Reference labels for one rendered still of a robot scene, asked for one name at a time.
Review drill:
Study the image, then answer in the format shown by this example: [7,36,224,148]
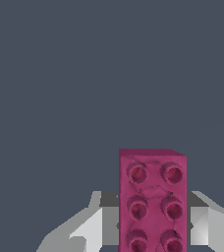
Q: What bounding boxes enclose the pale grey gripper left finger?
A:
[35,190,120,252]

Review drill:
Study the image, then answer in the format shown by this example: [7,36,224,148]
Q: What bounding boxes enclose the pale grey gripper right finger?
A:
[186,190,224,252]

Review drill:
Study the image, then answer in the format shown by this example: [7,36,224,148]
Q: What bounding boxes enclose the magenta studded toy brick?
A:
[118,148,188,252]

